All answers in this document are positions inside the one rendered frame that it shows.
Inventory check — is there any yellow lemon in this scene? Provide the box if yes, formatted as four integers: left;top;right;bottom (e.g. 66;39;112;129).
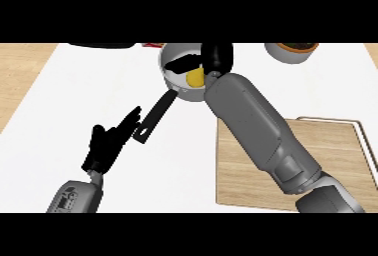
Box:
186;67;205;89

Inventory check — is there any black round object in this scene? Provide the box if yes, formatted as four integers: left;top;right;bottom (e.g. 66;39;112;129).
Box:
66;43;137;50

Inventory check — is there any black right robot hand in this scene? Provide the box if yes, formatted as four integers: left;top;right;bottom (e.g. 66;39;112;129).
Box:
162;43;236;76

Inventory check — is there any wooden tray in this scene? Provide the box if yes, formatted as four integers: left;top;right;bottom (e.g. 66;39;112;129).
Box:
214;115;373;213

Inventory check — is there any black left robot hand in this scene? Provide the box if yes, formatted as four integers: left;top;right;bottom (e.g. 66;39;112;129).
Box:
79;105;144;175

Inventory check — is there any silver pot with black handle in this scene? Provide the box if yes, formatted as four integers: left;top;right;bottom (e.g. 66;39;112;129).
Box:
131;43;218;145

